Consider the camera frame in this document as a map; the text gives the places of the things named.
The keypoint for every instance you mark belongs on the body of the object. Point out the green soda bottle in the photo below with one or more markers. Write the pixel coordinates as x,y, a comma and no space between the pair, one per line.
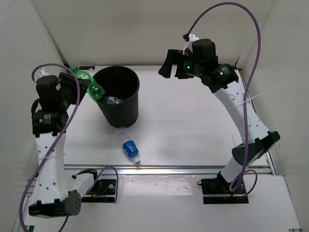
94,90

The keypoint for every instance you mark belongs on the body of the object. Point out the clear bottle white label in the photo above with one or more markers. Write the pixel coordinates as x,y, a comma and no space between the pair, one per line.
110,100

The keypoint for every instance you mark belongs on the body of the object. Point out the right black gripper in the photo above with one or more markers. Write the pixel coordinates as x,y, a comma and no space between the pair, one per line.
173,57

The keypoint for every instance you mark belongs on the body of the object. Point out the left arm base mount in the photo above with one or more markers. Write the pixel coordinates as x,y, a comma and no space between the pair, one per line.
94,189

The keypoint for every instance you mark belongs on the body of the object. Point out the blue label water bottle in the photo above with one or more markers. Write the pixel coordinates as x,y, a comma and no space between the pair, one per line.
131,150

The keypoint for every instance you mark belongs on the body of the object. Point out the black plastic bin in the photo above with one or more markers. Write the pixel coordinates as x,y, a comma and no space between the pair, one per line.
119,104

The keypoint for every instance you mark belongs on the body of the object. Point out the clear crushed bottle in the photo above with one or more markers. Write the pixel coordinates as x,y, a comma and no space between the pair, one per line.
121,135

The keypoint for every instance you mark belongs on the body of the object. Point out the aluminium rail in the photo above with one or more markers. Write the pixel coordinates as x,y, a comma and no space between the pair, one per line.
159,169
267,156

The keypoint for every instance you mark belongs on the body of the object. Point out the front aluminium rail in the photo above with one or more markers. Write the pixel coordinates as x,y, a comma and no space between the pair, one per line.
159,169

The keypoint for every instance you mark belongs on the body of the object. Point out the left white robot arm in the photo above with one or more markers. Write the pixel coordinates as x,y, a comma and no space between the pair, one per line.
49,122

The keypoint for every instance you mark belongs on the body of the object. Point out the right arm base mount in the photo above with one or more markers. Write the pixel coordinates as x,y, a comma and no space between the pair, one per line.
215,192

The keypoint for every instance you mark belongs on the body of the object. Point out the right aluminium rail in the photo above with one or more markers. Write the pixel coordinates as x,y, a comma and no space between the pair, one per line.
267,156

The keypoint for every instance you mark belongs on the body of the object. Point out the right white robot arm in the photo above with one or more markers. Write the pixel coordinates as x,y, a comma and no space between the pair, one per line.
257,139

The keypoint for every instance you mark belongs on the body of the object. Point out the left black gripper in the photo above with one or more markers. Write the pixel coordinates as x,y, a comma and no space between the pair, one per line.
70,78

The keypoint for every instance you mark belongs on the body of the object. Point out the left blue label sticker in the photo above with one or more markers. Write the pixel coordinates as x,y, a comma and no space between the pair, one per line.
87,68

